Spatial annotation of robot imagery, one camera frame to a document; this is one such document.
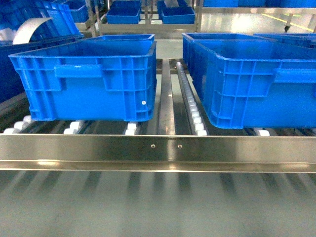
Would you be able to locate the blue far bin left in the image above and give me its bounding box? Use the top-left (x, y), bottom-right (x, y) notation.
top-left (106, 0), bottom-right (141, 24)

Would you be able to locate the steel centre divider rail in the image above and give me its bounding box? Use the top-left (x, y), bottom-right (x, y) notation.
top-left (158, 58), bottom-right (176, 135)

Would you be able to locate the blue front left crate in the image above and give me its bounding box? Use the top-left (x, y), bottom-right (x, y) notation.
top-left (9, 40), bottom-right (157, 122)

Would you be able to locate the stainless steel flow rack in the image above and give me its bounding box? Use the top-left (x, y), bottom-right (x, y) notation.
top-left (0, 59), bottom-right (316, 173)

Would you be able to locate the blue bin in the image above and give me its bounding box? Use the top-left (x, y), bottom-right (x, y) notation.
top-left (157, 0), bottom-right (195, 24)
top-left (106, 0), bottom-right (141, 24)

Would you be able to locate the blue crate far right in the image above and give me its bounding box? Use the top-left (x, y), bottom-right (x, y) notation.
top-left (254, 33), bottom-right (316, 48)

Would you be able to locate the curved grey metal strip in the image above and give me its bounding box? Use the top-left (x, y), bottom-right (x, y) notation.
top-left (12, 17), bottom-right (52, 45)

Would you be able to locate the blue tilted crate far left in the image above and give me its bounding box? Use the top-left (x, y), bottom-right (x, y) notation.
top-left (0, 0), bottom-right (83, 42)

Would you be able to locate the blue rear right crate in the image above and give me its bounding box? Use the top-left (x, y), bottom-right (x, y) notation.
top-left (182, 33), bottom-right (277, 67)

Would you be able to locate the blue far bin right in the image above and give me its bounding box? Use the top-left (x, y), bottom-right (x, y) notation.
top-left (157, 0), bottom-right (195, 24)

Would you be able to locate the blue rear left crate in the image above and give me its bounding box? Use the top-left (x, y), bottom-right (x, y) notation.
top-left (85, 34), bottom-right (155, 42)

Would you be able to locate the white roller track centre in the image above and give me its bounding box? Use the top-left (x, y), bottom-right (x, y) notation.
top-left (176, 62), bottom-right (208, 136)

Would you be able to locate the blue front right crate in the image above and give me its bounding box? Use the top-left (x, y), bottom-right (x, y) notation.
top-left (194, 40), bottom-right (316, 129)

